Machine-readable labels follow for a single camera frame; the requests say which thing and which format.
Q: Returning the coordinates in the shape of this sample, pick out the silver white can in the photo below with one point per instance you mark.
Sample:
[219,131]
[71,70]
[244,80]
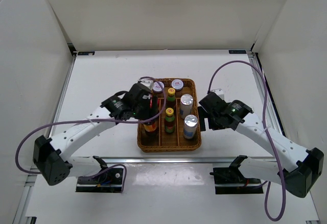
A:
[186,105]
[190,126]

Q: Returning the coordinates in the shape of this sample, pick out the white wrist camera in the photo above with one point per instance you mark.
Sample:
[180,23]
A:
[147,83]
[219,92]

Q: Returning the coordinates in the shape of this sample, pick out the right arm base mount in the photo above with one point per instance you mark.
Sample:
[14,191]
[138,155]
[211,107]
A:
[228,180]

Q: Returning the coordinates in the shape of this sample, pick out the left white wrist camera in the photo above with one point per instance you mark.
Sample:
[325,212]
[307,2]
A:
[147,83]

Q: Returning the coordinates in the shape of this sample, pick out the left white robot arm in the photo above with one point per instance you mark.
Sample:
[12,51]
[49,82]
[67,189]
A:
[54,156]

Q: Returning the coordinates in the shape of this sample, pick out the red lid sauce jar front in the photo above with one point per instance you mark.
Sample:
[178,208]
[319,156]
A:
[151,128]

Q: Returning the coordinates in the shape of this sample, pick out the purple lid dark jar front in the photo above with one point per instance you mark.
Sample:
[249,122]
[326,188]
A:
[178,85]

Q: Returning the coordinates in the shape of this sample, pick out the yellow cap sauce bottle front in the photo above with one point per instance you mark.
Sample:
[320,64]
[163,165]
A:
[169,121]

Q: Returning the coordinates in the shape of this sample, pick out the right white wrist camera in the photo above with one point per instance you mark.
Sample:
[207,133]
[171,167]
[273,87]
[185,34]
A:
[219,92]

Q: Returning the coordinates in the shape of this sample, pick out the red lid sauce jar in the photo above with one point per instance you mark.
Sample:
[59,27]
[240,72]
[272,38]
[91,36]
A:
[154,102]
[151,128]

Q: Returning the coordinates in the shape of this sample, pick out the wicker divided basket tray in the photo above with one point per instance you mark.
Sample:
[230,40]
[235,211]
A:
[172,142]

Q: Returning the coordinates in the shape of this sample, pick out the silver top white can front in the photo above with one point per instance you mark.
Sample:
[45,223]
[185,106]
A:
[190,126]

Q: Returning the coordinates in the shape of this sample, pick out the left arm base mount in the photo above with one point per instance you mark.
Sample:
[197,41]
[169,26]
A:
[112,181]

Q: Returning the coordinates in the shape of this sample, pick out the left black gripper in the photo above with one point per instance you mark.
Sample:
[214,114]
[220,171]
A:
[148,113]

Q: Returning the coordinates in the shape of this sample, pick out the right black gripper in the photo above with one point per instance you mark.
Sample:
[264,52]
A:
[203,115]

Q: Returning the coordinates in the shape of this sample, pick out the yellow cap sauce bottle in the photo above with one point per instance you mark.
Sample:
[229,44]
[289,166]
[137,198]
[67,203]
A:
[169,121]
[171,98]

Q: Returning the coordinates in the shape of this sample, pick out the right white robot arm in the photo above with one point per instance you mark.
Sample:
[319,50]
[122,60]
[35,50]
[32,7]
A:
[298,166]

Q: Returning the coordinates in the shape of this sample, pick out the purple lid dark jar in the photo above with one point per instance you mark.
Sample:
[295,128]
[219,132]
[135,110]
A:
[158,89]
[178,85]

